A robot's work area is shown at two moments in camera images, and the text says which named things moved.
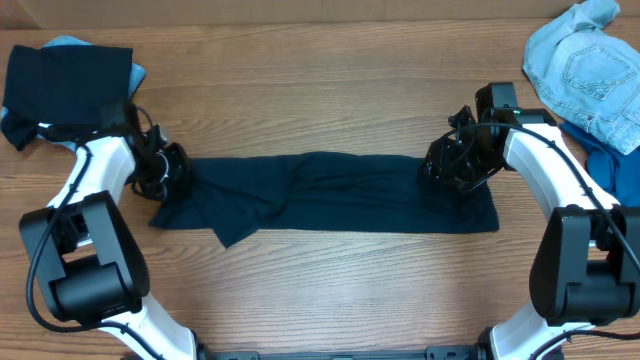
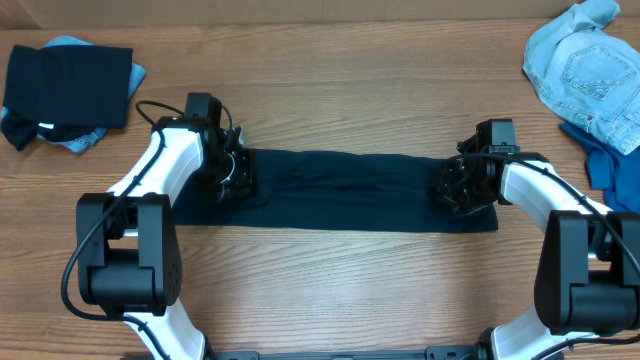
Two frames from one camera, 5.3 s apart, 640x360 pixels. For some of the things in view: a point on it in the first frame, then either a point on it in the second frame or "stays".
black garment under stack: x=22 y=133 stays
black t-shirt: x=327 y=193 stays
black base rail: x=434 y=353 stays
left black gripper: x=179 y=170 → x=243 y=173
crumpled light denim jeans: x=588 y=74 stays
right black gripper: x=445 y=163 → x=447 y=182
